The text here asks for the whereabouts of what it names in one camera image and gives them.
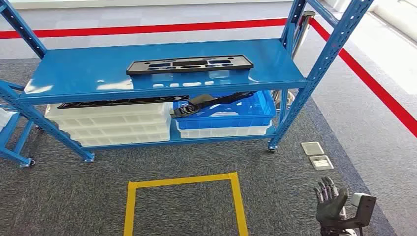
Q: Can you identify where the black plastic panel with cutouts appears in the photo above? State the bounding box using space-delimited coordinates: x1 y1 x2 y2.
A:
126 55 254 76

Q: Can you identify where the black curved plastic part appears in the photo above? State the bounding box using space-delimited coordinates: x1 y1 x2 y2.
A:
170 91 256 119

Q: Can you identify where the chrome stanchion post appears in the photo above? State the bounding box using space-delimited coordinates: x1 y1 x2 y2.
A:
272 10 316 112

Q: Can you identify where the long flat black part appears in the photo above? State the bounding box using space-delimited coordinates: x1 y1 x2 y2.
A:
57 95 190 109

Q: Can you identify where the blue metal shelf rack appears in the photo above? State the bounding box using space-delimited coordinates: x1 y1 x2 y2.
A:
0 0 375 164
0 80 36 168

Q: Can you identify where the grey floor outlet cover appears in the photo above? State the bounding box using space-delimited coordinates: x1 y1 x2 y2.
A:
308 155 334 171
300 142 325 156

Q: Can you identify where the blue plastic crate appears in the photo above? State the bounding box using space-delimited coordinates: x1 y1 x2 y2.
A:
173 90 277 130

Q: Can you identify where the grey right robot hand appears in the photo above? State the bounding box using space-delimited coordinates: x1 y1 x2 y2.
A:
313 176 349 225

